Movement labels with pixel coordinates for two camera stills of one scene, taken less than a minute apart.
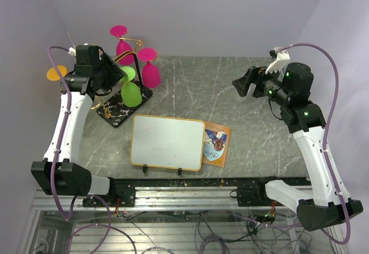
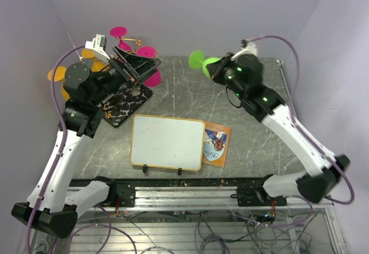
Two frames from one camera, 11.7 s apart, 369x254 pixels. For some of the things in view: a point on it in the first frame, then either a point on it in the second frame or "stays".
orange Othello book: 215,144 stays
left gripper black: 115,72 -> 142,67
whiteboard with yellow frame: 167,142 stays
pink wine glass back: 123,48 stays
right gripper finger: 242,83 -> 214,68
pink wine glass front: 151,75 stays
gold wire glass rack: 112,107 stays
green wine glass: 130,93 -> 196,60
